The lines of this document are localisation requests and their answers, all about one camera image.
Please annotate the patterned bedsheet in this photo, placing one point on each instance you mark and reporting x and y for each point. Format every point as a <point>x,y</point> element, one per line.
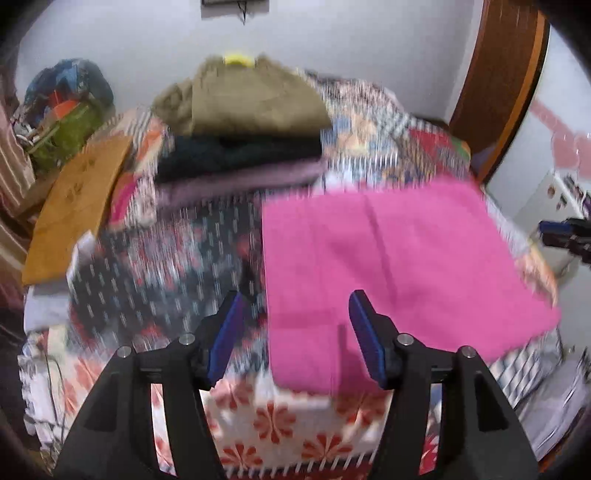
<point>184,267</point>

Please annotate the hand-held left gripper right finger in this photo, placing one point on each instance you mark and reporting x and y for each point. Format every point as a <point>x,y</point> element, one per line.
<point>365,333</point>

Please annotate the pink pants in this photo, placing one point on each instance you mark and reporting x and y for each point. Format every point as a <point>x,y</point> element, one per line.
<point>392,272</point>

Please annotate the mauve folded garment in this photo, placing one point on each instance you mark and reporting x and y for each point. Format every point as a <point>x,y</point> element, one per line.
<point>231,182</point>

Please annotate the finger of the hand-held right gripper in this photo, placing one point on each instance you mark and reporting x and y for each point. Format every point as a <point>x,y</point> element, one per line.
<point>561,236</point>

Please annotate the pile of bags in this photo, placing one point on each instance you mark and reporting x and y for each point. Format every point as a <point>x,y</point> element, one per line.
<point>64,110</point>

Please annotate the black folded garment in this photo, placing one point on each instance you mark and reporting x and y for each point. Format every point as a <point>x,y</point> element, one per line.
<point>240,154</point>

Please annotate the olive green folded pants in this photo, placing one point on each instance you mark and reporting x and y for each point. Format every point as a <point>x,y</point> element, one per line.
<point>251,99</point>

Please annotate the brown wooden door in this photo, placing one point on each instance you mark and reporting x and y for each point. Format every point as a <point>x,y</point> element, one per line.
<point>503,87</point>

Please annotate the striped curtain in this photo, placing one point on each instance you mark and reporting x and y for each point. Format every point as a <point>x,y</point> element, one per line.
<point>11,184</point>

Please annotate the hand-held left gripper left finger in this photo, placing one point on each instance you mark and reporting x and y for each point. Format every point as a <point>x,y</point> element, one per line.
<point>227,333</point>

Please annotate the yellow object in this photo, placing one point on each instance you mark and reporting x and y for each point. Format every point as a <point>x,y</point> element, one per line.
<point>238,59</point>

